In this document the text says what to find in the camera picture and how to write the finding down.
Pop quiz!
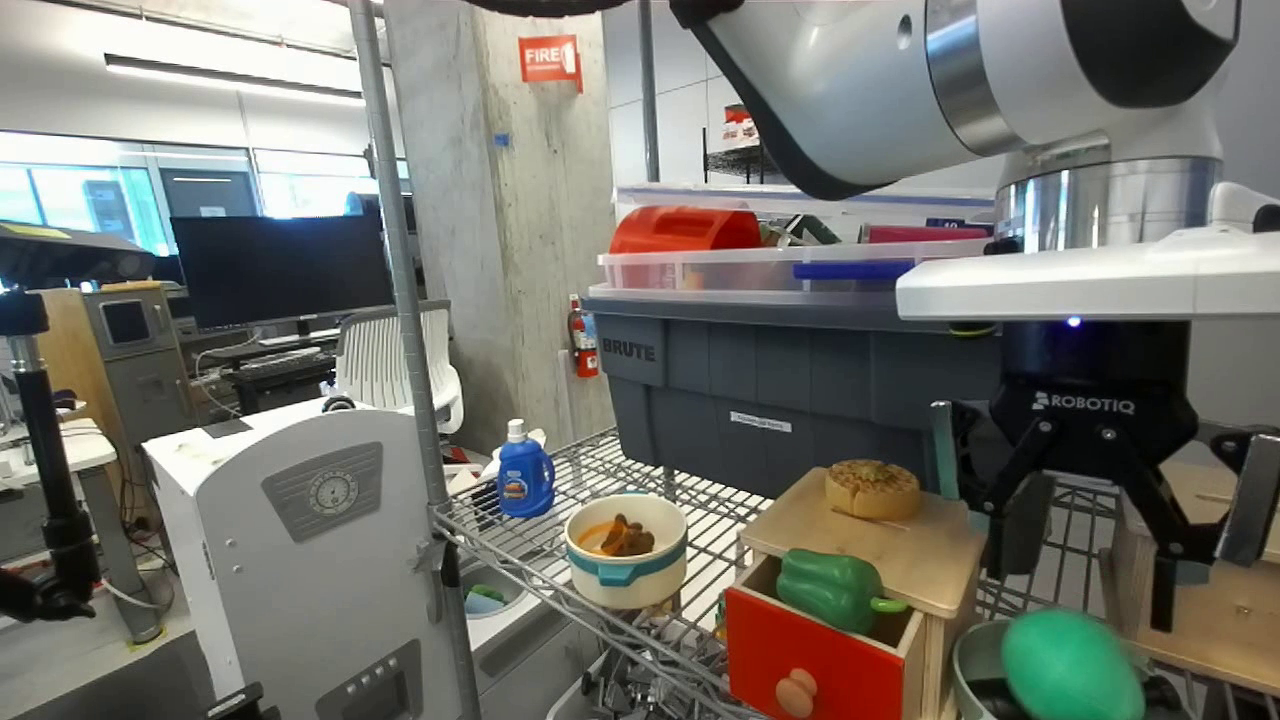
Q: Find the black computer monitor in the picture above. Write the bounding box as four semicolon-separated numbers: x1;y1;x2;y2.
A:
172;210;402;334

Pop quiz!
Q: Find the blue detergent bottle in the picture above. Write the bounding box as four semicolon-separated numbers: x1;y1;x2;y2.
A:
490;417;559;524

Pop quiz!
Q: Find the green pepper plush toy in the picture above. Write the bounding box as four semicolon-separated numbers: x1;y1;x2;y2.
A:
772;545;917;641

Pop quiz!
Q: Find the beige cabinet machine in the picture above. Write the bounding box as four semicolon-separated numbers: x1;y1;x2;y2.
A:
37;277;200;453

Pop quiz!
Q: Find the long ceiling light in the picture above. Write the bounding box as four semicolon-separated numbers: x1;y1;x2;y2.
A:
98;48;370;112

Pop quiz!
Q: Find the white office chair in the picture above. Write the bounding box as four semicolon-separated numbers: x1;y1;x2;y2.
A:
318;300;468;440

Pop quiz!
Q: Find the green plastic cup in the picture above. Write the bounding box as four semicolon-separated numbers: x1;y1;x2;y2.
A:
994;608;1151;720

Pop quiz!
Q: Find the brown toy food piece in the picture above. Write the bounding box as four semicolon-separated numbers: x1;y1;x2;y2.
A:
594;512;658;558

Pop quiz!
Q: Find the white air purifier machine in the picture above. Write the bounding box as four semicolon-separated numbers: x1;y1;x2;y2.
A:
139;394;464;720

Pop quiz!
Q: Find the red fire extinguisher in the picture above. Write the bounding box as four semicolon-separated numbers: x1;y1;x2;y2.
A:
565;291;604;385

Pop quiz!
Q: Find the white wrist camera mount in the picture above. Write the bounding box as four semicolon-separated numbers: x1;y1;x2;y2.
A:
890;222;1280;325

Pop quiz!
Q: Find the yellow round plush toy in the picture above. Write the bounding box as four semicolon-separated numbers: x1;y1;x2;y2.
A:
821;455;927;524

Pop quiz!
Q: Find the wooden box with red drawer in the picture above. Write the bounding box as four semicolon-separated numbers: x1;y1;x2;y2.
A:
718;464;991;720

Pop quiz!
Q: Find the black camera stand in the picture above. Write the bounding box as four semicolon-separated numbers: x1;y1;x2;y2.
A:
0;288;102;623

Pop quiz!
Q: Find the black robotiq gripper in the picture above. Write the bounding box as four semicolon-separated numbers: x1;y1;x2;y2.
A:
927;314;1280;635

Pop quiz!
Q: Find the red wall sign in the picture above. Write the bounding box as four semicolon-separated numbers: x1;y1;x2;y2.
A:
514;30;589;97

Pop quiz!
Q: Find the clear plastic storage bin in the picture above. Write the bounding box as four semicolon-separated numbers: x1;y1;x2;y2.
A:
594;184;994;296

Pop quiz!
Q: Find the metal wire shelf rack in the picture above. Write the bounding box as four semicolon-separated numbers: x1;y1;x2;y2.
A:
345;0;1280;720

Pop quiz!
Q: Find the orange red plastic container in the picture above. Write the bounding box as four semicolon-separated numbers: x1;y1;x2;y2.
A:
609;201;772;260

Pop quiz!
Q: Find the mint green pot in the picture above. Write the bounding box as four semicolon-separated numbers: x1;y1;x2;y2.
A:
946;617;1201;720

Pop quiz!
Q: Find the white bowl with teal band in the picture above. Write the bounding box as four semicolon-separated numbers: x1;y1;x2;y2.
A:
559;493;693;617

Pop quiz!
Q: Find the grey brute storage tote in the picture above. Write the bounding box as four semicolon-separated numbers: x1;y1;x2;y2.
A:
579;282;1009;503

